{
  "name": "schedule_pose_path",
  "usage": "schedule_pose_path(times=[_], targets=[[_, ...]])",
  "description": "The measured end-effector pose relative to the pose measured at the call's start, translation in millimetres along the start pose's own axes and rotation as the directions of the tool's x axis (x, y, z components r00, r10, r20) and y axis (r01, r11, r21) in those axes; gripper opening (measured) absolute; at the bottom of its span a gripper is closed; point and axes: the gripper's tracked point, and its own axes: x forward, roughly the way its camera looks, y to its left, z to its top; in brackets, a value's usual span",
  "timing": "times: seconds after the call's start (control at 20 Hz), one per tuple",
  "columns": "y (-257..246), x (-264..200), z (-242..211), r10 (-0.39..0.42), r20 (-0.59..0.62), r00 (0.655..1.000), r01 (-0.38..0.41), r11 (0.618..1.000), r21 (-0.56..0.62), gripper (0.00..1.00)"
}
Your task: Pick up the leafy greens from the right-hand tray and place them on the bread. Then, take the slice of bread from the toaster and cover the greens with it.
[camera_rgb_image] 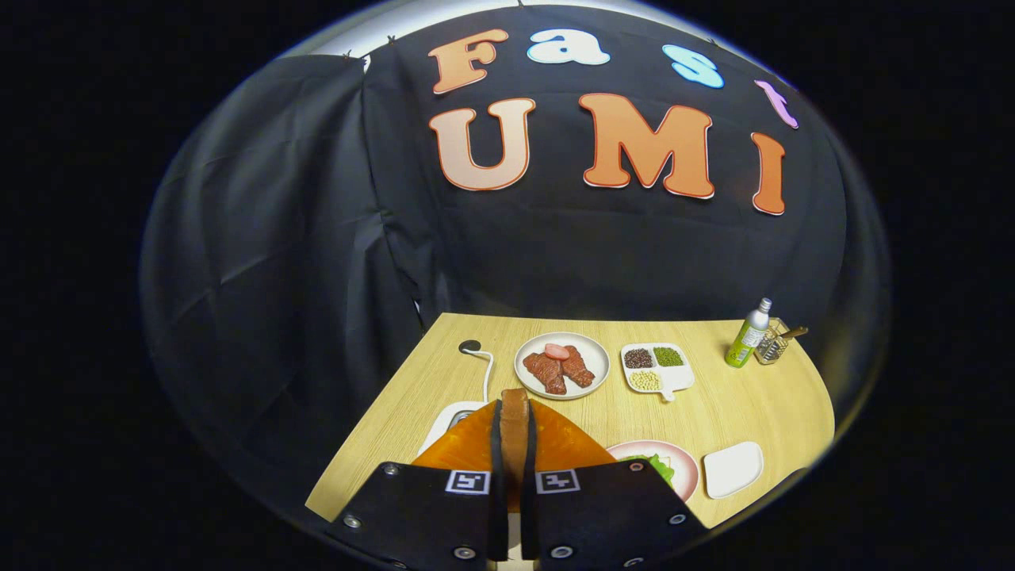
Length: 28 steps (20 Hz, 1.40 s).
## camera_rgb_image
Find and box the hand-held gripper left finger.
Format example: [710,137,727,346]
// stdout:
[331,400,508,571]

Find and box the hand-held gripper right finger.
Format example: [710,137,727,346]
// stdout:
[519,399,709,571]

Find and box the green lettuce leaf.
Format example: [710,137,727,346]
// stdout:
[622,454,676,489]

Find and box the brown toast slice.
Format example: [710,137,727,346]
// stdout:
[500,388,530,516]

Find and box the pink round plate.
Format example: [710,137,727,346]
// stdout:
[607,440,700,504]

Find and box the beige toaster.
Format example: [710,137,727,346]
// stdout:
[418,400,488,457]

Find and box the white square plate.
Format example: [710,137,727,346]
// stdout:
[703,441,765,500]

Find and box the brown meat piece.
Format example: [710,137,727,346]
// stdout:
[523,351,568,396]
[560,345,596,389]

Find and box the white divided dish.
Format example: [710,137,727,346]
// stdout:
[620,342,695,402]

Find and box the grey oval plate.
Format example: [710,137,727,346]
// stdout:
[514,331,611,400]

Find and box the silver bottle with green label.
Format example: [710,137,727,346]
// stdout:
[724,297,773,369]

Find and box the white power cable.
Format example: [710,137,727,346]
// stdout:
[468,346,495,404]

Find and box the metal wire utensil holder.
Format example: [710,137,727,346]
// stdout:
[753,317,791,366]

